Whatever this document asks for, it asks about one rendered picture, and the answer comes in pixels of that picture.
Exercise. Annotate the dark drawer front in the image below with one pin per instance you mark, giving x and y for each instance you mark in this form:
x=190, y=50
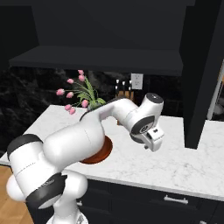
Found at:
x=140, y=204

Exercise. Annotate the dark cabinet door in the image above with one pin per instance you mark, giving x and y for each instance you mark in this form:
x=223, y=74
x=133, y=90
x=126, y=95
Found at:
x=201, y=73

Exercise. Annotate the wooden knife block with knives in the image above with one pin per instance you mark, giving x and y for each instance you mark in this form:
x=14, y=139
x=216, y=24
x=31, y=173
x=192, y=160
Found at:
x=125, y=94

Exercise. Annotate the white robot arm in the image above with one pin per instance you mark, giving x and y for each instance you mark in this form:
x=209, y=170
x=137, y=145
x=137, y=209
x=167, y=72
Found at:
x=73, y=143

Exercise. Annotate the red-brown bowl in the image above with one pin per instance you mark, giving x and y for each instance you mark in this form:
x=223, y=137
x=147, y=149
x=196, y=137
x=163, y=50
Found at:
x=102, y=152

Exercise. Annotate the dark open wall cabinet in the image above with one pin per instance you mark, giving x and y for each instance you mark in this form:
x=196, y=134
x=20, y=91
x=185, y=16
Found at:
x=99, y=58

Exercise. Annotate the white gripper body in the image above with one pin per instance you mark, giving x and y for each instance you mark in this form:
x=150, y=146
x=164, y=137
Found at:
x=155, y=142

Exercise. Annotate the white wall socket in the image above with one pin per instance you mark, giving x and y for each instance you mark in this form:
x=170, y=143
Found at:
x=137, y=81

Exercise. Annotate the pink tulips in vase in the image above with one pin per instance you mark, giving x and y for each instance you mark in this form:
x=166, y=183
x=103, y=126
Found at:
x=87, y=96

